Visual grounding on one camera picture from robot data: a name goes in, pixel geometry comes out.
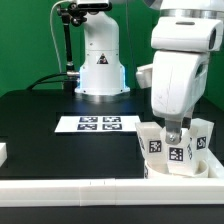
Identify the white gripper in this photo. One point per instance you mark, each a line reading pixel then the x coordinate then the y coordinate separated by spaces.
pixel 177 76

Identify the white block at left edge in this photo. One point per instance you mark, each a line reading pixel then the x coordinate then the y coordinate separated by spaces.
pixel 3 153

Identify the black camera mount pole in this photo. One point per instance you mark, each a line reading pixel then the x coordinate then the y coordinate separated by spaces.
pixel 70 15

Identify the white L-shaped fence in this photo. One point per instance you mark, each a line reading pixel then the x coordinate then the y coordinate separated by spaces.
pixel 95 192

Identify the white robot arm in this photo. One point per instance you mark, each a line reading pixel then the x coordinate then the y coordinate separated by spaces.
pixel 98 62

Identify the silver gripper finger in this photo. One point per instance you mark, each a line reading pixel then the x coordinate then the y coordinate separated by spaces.
pixel 173 131

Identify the white marker sheet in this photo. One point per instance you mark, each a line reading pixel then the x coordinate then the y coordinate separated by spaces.
pixel 73 124

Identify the white round stool seat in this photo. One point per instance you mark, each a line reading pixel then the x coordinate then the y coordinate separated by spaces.
pixel 161 171

